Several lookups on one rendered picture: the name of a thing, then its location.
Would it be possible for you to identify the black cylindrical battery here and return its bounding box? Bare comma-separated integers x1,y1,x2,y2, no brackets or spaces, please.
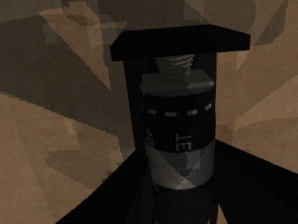
138,83,217,224

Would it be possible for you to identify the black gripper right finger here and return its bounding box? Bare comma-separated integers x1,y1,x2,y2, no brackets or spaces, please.
213,139,298,224

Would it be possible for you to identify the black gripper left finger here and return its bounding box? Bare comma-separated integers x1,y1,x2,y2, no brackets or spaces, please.
55,145,153,224

